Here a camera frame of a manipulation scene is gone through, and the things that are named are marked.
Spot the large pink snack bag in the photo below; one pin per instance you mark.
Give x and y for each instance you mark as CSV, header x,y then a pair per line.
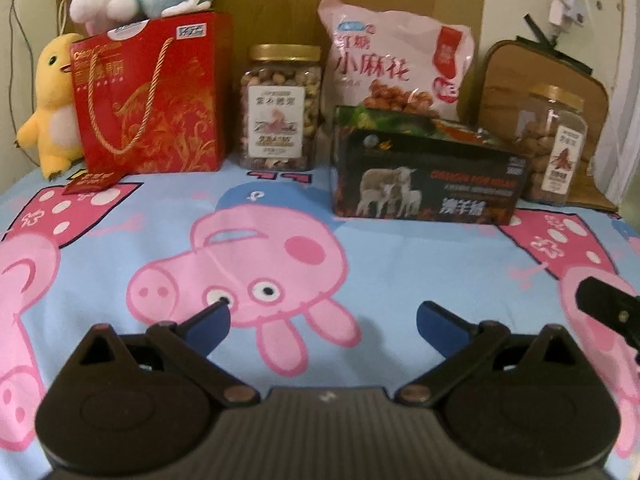
x,y
395,45

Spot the black box with sheep print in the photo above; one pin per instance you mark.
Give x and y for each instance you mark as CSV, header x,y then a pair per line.
x,y
425,180

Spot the red gift bag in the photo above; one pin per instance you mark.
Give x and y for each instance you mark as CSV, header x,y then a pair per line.
x,y
190,85

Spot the printed blanket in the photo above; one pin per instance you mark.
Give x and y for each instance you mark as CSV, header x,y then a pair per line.
x,y
375,270

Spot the wooden headboard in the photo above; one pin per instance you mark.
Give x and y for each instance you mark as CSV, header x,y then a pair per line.
x,y
280,0

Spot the brown cushion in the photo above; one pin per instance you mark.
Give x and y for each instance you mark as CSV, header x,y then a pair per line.
x,y
510,80

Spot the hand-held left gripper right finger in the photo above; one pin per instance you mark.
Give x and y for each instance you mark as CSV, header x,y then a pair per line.
x,y
440,325

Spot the yellow plush duck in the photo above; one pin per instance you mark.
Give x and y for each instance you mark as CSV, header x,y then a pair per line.
x,y
50,105

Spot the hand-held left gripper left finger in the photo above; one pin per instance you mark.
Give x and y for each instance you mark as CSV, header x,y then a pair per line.
x,y
210,325

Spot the red gift tag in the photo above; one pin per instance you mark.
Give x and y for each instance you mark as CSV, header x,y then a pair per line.
x,y
92,182

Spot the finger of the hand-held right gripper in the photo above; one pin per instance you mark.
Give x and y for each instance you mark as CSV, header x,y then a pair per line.
x,y
615,310

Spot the narrow snack jar gold lid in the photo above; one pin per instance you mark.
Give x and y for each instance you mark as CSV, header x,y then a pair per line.
x,y
555,150

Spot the wide nut jar gold lid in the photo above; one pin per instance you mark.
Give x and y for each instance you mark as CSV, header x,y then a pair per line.
x,y
280,110

